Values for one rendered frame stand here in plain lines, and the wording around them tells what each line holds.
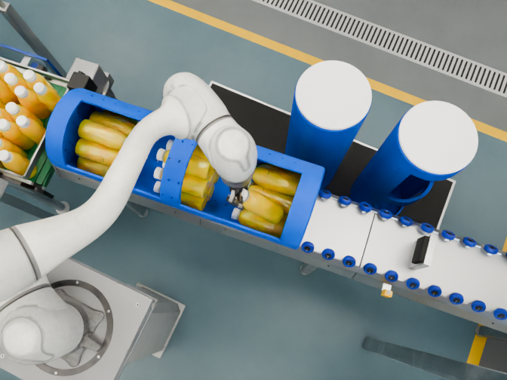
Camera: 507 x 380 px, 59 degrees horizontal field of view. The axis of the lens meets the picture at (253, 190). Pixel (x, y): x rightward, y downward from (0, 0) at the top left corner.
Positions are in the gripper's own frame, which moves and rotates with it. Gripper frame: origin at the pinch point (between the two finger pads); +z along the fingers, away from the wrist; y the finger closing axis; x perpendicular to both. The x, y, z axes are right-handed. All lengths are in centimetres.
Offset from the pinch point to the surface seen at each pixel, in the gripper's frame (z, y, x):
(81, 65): 38, 38, 87
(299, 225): 3.2, -3.3, -19.6
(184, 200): 16.5, -5.3, 19.0
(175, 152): 0.1, 5.2, 23.2
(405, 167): 26, 34, -50
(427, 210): 109, 49, -84
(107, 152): 10.4, 0.6, 47.7
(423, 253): 16, 4, -60
